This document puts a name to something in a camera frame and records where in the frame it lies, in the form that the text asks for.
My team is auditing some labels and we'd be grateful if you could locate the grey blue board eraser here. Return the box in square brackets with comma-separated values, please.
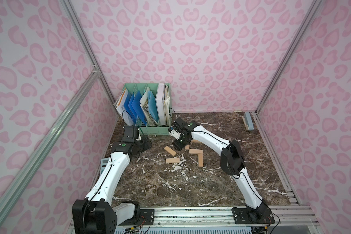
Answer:
[242, 112, 254, 131]

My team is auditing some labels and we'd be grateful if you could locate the wooden block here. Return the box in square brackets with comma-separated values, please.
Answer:
[198, 154, 204, 168]
[166, 158, 180, 164]
[189, 149, 203, 155]

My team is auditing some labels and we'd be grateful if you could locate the aluminium front rail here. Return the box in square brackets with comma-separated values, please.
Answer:
[67, 205, 322, 234]

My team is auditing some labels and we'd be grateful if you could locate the blue folder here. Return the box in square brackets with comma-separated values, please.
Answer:
[124, 90, 147, 126]

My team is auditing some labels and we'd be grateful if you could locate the teal folder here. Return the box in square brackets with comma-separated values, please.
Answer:
[147, 90, 159, 123]

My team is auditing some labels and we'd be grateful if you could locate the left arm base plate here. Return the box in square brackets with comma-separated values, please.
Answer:
[120, 209, 155, 226]

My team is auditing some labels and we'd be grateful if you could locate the green file organizer box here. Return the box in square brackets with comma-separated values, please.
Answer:
[122, 83, 172, 135]

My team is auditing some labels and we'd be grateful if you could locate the white papers left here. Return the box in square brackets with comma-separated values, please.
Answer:
[115, 88, 134, 126]

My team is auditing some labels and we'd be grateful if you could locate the grey calculator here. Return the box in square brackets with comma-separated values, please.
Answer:
[99, 158, 109, 175]

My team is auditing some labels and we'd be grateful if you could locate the white binder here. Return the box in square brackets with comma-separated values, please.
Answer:
[156, 83, 166, 126]

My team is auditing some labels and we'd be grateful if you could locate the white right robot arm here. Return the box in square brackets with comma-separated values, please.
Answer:
[168, 118, 273, 223]

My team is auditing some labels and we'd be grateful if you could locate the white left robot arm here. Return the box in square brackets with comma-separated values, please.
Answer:
[72, 126, 154, 234]

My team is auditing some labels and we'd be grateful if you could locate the wooden block diagonal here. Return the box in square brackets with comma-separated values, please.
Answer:
[164, 146, 176, 156]

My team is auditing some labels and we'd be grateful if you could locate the aluminium diagonal frame bar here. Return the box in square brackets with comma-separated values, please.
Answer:
[0, 69, 100, 227]

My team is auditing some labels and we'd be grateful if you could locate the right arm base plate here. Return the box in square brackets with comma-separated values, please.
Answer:
[231, 206, 276, 226]

